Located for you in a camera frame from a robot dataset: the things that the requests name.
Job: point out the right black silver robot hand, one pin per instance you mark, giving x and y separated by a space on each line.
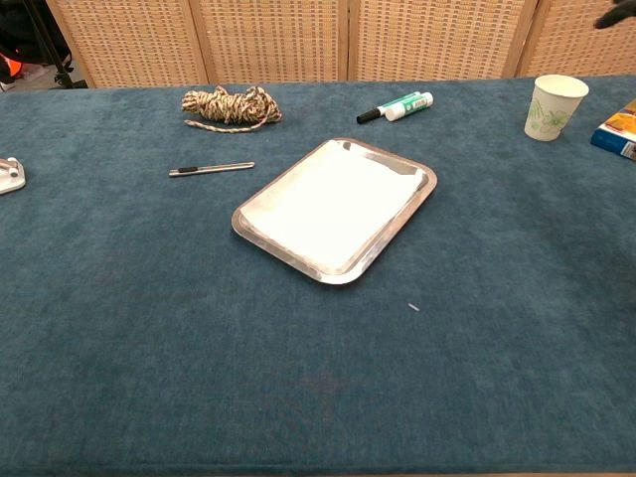
621 12

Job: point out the white paper cup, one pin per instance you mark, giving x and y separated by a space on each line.
554 109

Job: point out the stainless steel tray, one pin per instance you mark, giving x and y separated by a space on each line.
377 253

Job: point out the wicker folding screen panel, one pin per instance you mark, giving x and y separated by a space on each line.
273 40
437 40
134 40
571 45

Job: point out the orange blue snack box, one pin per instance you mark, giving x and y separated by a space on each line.
618 131

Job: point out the white green-label glue stick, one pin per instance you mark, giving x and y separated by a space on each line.
410 107

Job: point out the green marker with black cap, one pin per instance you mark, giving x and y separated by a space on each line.
392 107

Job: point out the tiny white scrap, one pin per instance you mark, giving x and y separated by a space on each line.
414 307

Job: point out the black white pen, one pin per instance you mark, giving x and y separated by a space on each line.
213 169

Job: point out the blue felt table cover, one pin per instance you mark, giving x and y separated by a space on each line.
199 323

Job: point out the black tripod stand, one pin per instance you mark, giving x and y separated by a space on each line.
63 78

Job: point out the dark bag with orange patch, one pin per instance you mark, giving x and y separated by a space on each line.
15 30

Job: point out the white silver phone stand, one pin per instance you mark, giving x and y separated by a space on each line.
10 179

